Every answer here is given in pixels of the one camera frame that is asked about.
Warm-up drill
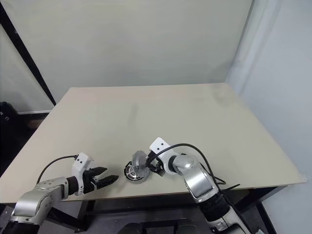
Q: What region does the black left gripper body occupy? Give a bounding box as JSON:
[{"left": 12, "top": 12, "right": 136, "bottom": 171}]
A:
[{"left": 82, "top": 168, "right": 101, "bottom": 194}]

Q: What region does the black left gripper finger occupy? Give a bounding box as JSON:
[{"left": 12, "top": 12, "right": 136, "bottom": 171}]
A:
[
  {"left": 91, "top": 166, "right": 108, "bottom": 178},
  {"left": 96, "top": 175, "right": 120, "bottom": 190}
]

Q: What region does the motor stator with copper windings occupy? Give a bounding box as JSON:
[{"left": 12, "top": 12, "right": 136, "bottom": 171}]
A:
[{"left": 124, "top": 162, "right": 145, "bottom": 183}]

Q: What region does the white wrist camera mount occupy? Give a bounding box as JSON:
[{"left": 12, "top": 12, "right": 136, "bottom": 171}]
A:
[
  {"left": 71, "top": 152, "right": 95, "bottom": 196},
  {"left": 149, "top": 137, "right": 179, "bottom": 176}
]

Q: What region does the dark rounded shape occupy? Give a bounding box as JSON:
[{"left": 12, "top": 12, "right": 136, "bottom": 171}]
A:
[
  {"left": 121, "top": 222, "right": 145, "bottom": 234},
  {"left": 179, "top": 218, "right": 203, "bottom": 234}
]

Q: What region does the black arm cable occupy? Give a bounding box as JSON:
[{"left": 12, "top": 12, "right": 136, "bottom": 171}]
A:
[
  {"left": 145, "top": 143, "right": 242, "bottom": 215},
  {"left": 36, "top": 155, "right": 80, "bottom": 186}
]

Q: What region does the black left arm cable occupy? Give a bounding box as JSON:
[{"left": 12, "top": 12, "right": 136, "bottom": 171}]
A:
[{"left": 36, "top": 155, "right": 80, "bottom": 186}]

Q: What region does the black metal table frame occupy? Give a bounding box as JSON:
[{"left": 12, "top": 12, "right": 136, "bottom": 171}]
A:
[{"left": 46, "top": 186, "right": 277, "bottom": 232}]

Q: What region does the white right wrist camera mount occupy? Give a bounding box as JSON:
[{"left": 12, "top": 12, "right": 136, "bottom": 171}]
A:
[{"left": 149, "top": 137, "right": 179, "bottom": 176}]

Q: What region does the black equipment case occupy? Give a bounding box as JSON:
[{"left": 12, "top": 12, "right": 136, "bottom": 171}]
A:
[{"left": 0, "top": 101, "right": 28, "bottom": 138}]

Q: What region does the black diagonal frame bar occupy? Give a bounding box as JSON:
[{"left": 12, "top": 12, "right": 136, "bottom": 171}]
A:
[{"left": 0, "top": 3, "right": 58, "bottom": 106}]

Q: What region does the motor end cap with circuit board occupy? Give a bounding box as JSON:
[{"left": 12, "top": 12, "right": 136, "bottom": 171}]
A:
[{"left": 132, "top": 149, "right": 150, "bottom": 173}]

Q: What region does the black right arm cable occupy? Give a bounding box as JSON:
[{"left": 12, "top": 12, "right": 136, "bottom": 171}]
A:
[{"left": 145, "top": 143, "right": 242, "bottom": 215}]

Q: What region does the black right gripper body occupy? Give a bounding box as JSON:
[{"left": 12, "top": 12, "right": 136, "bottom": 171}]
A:
[{"left": 147, "top": 150, "right": 165, "bottom": 177}]

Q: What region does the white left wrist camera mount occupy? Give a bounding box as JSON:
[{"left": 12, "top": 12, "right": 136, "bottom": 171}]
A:
[{"left": 71, "top": 152, "right": 95, "bottom": 196}]

